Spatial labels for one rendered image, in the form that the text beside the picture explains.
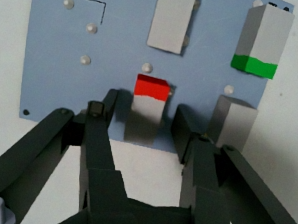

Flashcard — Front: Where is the grey block with red end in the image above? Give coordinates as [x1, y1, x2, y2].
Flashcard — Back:
[123, 73, 170, 147]

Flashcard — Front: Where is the grey block with green end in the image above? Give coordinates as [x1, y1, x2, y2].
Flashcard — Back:
[230, 4, 295, 80]

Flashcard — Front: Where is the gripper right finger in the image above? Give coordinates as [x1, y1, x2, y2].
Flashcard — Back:
[170, 105, 297, 224]

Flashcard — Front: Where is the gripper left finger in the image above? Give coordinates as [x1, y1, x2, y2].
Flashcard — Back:
[0, 88, 138, 224]

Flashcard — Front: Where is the grey block with blue end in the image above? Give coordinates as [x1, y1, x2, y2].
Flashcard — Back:
[146, 0, 195, 54]

